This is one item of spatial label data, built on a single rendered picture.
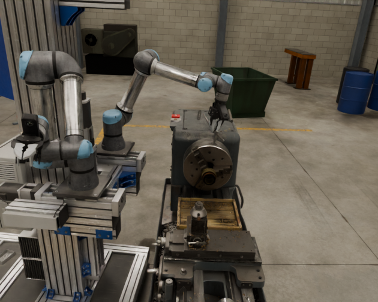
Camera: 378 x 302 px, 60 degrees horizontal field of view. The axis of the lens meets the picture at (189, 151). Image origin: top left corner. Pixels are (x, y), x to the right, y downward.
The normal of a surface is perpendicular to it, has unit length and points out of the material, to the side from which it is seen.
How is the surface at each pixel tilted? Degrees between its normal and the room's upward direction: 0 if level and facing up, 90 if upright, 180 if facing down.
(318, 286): 0
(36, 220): 90
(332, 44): 90
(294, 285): 0
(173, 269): 0
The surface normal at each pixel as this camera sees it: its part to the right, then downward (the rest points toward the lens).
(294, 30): 0.05, 0.40
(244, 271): 0.04, -0.92
